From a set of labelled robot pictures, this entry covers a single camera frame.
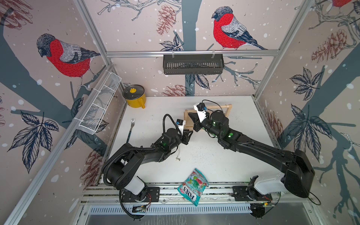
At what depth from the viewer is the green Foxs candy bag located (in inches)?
28.2

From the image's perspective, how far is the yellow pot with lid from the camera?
109 cm

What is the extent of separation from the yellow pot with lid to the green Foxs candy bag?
650 millimetres
